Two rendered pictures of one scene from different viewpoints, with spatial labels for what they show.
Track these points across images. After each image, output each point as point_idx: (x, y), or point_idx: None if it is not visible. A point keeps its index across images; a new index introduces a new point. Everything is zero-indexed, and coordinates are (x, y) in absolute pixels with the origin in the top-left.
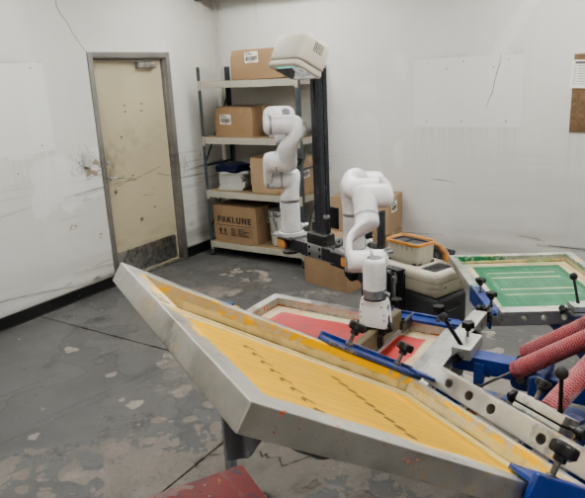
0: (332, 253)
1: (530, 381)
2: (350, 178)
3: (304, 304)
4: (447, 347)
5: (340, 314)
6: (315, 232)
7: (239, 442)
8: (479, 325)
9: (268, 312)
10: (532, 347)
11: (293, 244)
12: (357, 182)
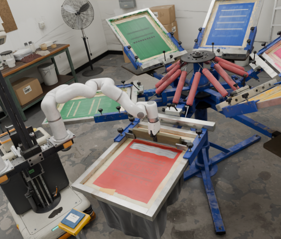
0: (52, 148)
1: (193, 104)
2: (88, 86)
3: (92, 170)
4: (170, 117)
5: (107, 157)
6: (27, 150)
7: (158, 233)
8: None
9: None
10: (178, 98)
11: (13, 170)
12: (92, 86)
